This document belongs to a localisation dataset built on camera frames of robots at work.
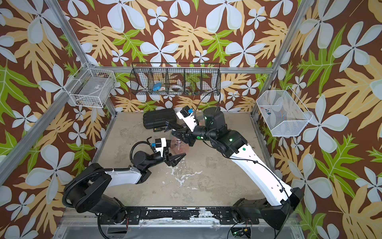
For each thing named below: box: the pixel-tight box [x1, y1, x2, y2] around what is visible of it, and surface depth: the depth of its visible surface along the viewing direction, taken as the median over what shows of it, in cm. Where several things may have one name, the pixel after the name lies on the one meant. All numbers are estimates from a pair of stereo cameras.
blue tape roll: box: [152, 82, 162, 92], surface depth 98 cm
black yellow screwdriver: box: [153, 127, 167, 132], surface depth 110 cm
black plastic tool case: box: [142, 108, 177, 129], surface depth 113 cm
